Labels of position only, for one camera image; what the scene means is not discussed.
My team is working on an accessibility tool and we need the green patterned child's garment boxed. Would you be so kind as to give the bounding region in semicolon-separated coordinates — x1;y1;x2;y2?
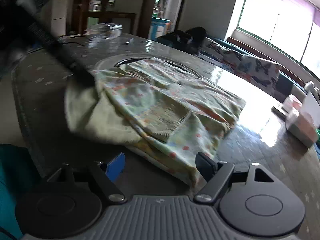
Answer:
65;60;246;189

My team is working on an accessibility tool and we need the white refrigerator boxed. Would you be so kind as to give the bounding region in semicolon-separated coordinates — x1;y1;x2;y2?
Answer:
50;0;68;37

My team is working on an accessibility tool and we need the dark wooden shelf cabinet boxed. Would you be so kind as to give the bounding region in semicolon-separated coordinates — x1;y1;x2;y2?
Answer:
71;0;121;34

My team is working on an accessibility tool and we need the pink green tissue pack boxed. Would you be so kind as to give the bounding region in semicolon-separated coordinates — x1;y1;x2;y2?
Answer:
285;90;320;149

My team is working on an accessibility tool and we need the clear plastic food container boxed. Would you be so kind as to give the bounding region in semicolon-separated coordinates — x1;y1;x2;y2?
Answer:
87;23;123;39

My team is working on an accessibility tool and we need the pink tissue pack far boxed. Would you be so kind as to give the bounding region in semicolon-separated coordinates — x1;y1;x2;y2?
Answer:
282;94;302;113

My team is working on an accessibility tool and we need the black white plush toy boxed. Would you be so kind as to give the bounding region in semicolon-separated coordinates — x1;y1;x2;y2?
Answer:
304;81;319;98

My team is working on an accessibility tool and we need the large butterfly print cushion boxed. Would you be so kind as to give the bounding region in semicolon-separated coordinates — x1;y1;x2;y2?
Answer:
235;55;281;96

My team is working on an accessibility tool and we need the blue white cabinet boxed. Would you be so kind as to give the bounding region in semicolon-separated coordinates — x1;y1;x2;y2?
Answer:
148;17;171;41

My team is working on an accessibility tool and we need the long butterfly print cushion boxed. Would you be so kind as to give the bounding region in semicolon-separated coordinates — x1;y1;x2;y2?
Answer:
199;37;243;68

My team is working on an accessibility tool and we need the round black induction cooktop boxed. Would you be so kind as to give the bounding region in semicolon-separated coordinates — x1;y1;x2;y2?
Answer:
114;56;201;77

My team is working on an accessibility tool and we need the black clothing pile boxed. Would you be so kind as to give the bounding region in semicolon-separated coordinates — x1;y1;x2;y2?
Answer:
156;27;207;55

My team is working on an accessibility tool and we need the black cable on table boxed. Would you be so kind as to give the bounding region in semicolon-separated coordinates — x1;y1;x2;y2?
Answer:
58;36;91;47

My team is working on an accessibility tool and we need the window with green frame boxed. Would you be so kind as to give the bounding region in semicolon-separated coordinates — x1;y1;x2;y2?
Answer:
238;0;319;75

